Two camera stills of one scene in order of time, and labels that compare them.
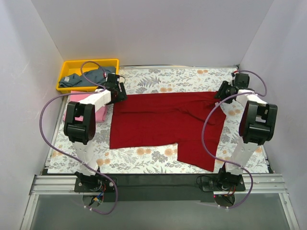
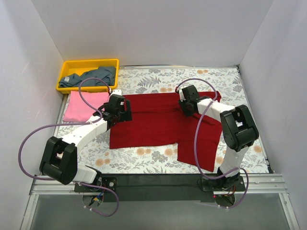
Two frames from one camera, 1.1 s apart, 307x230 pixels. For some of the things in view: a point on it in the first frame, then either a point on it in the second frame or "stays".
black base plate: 159,188 stays
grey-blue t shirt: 97,76 stays
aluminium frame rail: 54,185 stays
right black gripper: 221,90 to 183,105
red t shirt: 138,120 stays
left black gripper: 121,93 to 127,110
